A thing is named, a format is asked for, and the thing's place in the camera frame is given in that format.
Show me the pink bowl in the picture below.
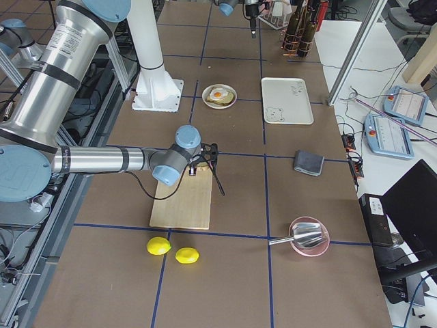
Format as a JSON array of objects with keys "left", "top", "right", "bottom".
[{"left": 288, "top": 217, "right": 330, "bottom": 257}]

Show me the grey folded cloth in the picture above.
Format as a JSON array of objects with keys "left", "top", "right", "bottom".
[{"left": 294, "top": 150, "right": 324, "bottom": 176}]

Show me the yellow lemon right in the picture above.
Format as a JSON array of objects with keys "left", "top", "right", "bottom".
[{"left": 175, "top": 247, "right": 199, "bottom": 264}]

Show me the aluminium frame post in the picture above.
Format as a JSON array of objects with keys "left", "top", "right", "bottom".
[{"left": 327, "top": 0, "right": 387, "bottom": 106}]

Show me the dark green wine bottle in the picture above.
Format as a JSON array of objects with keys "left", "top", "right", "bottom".
[{"left": 283, "top": 0, "right": 307, "bottom": 55}]

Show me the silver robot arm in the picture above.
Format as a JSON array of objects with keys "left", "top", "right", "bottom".
[
  {"left": 1, "top": 1, "right": 205, "bottom": 202},
  {"left": 213, "top": 0, "right": 263, "bottom": 38}
]

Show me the pink striped stick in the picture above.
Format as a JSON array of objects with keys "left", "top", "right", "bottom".
[{"left": 352, "top": 96, "right": 437, "bottom": 146}]

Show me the black monitor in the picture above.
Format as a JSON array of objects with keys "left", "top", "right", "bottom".
[{"left": 382, "top": 159, "right": 436, "bottom": 281}]

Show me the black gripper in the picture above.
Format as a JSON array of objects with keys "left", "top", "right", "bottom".
[
  {"left": 188, "top": 154, "right": 212, "bottom": 176},
  {"left": 244, "top": 0, "right": 259, "bottom": 38}
]

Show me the white wire cup rack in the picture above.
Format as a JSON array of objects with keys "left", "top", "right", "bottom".
[{"left": 258, "top": 0, "right": 293, "bottom": 30}]

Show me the blue teach pendant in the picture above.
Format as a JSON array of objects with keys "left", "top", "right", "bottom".
[
  {"left": 383, "top": 85, "right": 429, "bottom": 126},
  {"left": 364, "top": 114, "right": 414, "bottom": 159}
]

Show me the black desktop box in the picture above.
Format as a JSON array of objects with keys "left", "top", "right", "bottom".
[{"left": 358, "top": 193, "right": 394, "bottom": 248}]

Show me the wooden cutting board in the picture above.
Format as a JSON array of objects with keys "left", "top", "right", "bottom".
[{"left": 150, "top": 171, "right": 212, "bottom": 230}]

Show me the white pedestal column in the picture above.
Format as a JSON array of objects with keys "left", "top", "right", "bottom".
[{"left": 128, "top": 0, "right": 184, "bottom": 113}]

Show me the blue teach pendant near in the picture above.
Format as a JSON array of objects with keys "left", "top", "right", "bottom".
[{"left": 364, "top": 114, "right": 414, "bottom": 159}]

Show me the metal scoop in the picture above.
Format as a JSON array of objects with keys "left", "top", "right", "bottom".
[{"left": 268, "top": 222, "right": 326, "bottom": 249}]

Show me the yellow lemon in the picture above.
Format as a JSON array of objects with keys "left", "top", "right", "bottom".
[
  {"left": 146, "top": 236, "right": 171, "bottom": 256},
  {"left": 175, "top": 247, "right": 199, "bottom": 264}
]

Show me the blue teach pendant far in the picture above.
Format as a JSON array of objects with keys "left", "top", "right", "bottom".
[{"left": 383, "top": 85, "right": 429, "bottom": 126}]

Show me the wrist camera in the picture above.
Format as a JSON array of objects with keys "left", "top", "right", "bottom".
[{"left": 201, "top": 143, "right": 219, "bottom": 162}]

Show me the white round plate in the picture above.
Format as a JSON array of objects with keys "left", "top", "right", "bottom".
[{"left": 201, "top": 84, "right": 237, "bottom": 109}]

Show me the fried egg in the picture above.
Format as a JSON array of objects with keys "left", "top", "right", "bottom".
[{"left": 208, "top": 87, "right": 229, "bottom": 100}]

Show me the copper wire bottle rack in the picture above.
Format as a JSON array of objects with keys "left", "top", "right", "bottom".
[{"left": 281, "top": 28, "right": 315, "bottom": 57}]

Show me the white bear tray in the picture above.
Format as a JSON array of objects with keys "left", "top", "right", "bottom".
[{"left": 261, "top": 77, "right": 314, "bottom": 125}]

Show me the yellow lemon left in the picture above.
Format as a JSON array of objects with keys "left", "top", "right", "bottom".
[{"left": 146, "top": 236, "right": 171, "bottom": 256}]

